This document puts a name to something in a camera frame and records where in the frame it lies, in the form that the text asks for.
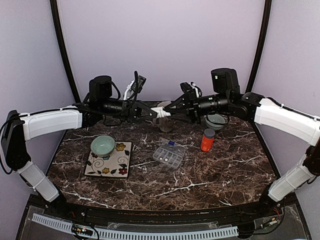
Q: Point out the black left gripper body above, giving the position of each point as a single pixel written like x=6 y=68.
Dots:
x=125 y=114

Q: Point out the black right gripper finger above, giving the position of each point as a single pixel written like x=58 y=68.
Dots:
x=181 y=103
x=181 y=117

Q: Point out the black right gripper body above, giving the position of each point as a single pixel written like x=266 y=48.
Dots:
x=218 y=103

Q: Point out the small white dropper bottle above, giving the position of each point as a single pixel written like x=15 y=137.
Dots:
x=160 y=112

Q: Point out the orange bottle with grey lid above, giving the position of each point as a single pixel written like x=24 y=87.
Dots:
x=207 y=139

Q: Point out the clear plastic pill organizer box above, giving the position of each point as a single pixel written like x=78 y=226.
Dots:
x=175 y=153

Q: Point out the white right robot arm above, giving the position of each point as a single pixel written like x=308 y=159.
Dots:
x=265 y=111

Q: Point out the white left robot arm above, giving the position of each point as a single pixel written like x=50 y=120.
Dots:
x=22 y=132

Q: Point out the white ceramic mug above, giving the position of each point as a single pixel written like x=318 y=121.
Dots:
x=165 y=124

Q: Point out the green bowl right side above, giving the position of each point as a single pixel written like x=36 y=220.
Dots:
x=215 y=122

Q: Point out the green bowl on plate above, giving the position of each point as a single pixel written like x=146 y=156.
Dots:
x=103 y=145

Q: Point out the floral square plate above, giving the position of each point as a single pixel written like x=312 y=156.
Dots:
x=114 y=166

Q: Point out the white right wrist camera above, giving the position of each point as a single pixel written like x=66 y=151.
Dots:
x=190 y=88

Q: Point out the black right frame post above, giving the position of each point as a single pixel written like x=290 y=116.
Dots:
x=260 y=45

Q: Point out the black frame post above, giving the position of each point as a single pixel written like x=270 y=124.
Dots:
x=63 y=50
x=260 y=45

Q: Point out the black left frame post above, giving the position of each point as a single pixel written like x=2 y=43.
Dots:
x=63 y=50

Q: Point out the black front table rail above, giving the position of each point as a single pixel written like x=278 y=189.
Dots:
x=241 y=214

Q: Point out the white slotted cable duct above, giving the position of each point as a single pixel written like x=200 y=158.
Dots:
x=133 y=232

